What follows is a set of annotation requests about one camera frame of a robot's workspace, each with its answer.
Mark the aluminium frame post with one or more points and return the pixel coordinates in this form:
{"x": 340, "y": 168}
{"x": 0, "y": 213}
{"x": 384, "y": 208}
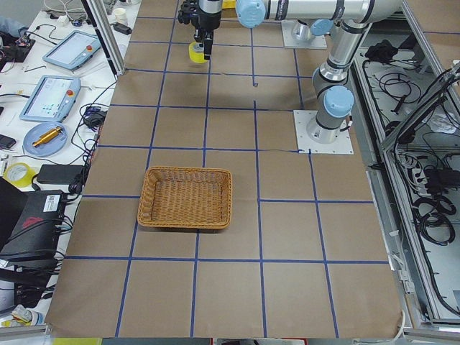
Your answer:
{"x": 96, "y": 12}

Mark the yellow tape roll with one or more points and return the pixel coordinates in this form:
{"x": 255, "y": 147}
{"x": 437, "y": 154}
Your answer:
{"x": 196, "y": 53}
{"x": 19, "y": 175}

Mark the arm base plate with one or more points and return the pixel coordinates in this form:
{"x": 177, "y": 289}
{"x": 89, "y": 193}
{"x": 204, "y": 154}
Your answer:
{"x": 313, "y": 139}
{"x": 305, "y": 34}

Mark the upper teach pendant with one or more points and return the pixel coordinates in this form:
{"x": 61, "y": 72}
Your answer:
{"x": 73, "y": 51}

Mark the brown wicker basket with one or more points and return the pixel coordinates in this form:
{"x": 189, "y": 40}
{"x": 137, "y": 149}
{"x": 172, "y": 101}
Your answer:
{"x": 186, "y": 197}

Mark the brass cylinder tool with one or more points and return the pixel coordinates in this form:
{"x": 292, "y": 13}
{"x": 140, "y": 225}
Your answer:
{"x": 48, "y": 136}

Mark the black power adapter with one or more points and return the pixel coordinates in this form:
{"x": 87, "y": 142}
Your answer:
{"x": 58, "y": 174}

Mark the blue plate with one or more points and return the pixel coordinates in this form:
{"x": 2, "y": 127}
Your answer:
{"x": 48, "y": 149}

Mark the black computer box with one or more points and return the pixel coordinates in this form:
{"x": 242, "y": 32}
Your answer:
{"x": 29, "y": 222}

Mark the lower teach pendant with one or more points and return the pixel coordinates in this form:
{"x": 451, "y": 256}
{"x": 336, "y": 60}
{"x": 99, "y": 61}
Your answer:
{"x": 52, "y": 99}

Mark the yellow tape roll on desk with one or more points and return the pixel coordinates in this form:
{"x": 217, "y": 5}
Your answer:
{"x": 19, "y": 175}

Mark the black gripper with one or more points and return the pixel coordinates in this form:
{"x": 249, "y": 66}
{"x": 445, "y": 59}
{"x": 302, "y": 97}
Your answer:
{"x": 208, "y": 21}

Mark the teach pendant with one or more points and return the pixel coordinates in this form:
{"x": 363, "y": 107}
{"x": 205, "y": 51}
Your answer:
{"x": 73, "y": 51}
{"x": 52, "y": 99}

